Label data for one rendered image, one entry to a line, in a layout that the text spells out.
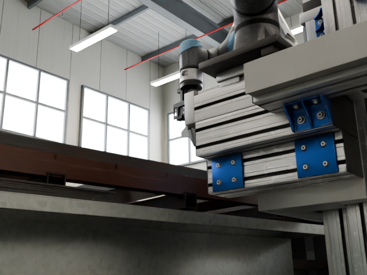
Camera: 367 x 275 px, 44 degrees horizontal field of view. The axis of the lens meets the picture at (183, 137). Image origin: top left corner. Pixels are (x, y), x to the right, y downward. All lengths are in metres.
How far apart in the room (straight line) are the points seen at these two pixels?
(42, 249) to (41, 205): 0.19
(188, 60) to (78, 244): 0.69
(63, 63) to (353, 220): 11.60
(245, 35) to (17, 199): 0.65
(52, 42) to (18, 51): 1.11
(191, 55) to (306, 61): 0.67
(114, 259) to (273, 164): 0.46
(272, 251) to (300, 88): 0.82
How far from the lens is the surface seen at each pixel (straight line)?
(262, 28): 1.16
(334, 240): 1.20
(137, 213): 1.03
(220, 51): 1.48
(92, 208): 0.96
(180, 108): 1.46
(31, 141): 1.20
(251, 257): 1.53
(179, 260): 1.31
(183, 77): 1.47
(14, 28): 11.96
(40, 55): 12.09
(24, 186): 0.98
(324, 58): 0.88
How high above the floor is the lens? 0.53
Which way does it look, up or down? 17 degrees up
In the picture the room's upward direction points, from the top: 1 degrees counter-clockwise
